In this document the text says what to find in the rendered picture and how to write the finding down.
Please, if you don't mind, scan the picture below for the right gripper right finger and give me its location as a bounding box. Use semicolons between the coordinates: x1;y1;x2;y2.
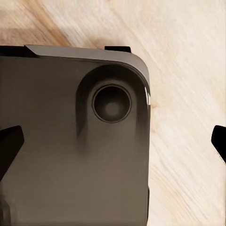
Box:
211;125;226;163

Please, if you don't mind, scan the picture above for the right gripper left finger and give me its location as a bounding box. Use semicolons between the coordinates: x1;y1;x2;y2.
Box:
0;125;24;181

